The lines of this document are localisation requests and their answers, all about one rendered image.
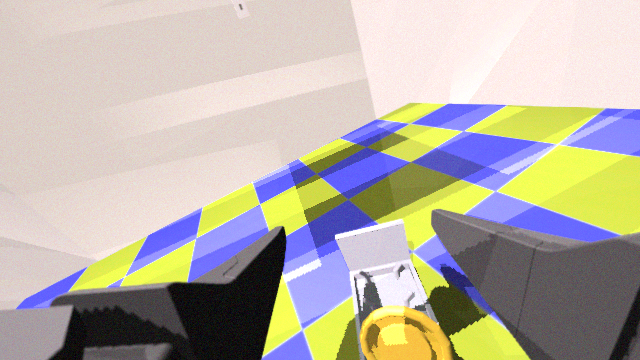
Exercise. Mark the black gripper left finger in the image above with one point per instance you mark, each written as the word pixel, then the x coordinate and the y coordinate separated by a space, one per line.
pixel 225 314

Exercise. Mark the yellow round plate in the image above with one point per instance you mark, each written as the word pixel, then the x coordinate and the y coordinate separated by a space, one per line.
pixel 403 333

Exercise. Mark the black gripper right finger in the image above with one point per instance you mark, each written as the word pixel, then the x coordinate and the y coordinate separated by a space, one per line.
pixel 560 298

